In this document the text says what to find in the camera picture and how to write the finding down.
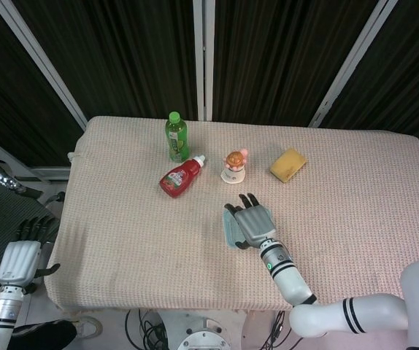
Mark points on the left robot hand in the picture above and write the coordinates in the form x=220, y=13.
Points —
x=18, y=262

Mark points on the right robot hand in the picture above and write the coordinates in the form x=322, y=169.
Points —
x=255, y=224

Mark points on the blue plastic lid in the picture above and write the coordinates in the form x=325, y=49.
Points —
x=231, y=231

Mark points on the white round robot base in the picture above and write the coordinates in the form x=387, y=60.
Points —
x=202, y=331

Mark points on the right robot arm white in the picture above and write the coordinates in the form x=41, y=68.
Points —
x=290, y=282

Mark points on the beige cloth-covered table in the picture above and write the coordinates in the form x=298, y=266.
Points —
x=140, y=248

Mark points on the white paper cup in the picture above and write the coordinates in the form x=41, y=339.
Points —
x=233, y=175

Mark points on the yellow sponge green base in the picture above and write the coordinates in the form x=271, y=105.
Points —
x=288, y=164

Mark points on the black trouser leg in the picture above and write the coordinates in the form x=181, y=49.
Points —
x=49, y=333

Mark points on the red ketchup bottle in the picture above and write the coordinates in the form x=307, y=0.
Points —
x=178, y=178

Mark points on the white sneaker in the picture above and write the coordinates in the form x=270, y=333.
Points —
x=89, y=326

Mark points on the green drink bottle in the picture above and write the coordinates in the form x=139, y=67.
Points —
x=176, y=140

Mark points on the white screen frame post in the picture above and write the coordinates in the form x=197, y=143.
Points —
x=352, y=69
x=203, y=58
x=45, y=65

